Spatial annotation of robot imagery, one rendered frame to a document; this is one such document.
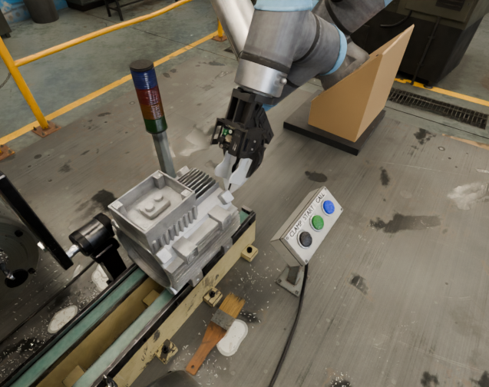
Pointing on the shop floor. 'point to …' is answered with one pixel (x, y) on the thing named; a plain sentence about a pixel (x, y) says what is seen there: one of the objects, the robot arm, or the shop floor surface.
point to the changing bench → (118, 8)
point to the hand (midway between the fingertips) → (232, 186)
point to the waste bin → (41, 11)
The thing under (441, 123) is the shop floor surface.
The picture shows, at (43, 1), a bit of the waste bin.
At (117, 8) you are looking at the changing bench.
